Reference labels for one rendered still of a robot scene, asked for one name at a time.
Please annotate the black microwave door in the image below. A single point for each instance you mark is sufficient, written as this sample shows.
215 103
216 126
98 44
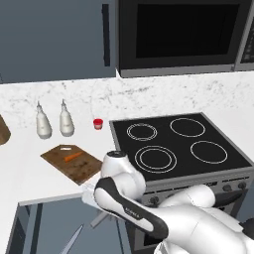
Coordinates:
185 29

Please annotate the black hob stove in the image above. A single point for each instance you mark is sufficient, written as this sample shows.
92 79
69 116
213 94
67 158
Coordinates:
185 149

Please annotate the steel microwave oven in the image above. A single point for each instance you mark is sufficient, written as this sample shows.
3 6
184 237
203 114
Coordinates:
178 67

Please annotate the small red cup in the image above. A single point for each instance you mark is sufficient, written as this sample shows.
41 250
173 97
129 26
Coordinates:
98 124

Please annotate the black stove knob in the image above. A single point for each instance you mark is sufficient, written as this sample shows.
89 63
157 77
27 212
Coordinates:
154 200
242 185
227 188

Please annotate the brown wooden cutting board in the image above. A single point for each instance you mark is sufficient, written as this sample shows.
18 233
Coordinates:
77 167

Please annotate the white bottle with spout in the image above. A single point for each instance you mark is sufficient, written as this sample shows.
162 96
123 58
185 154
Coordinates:
43 127
66 125

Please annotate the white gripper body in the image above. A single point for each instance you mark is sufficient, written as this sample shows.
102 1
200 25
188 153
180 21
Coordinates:
88 195

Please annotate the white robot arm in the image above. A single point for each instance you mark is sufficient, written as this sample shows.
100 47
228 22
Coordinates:
198 225

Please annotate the blue-grey wall cupboard door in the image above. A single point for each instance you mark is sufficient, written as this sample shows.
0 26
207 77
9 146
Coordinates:
49 39

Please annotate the orange carrot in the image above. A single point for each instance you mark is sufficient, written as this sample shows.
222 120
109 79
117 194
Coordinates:
72 156

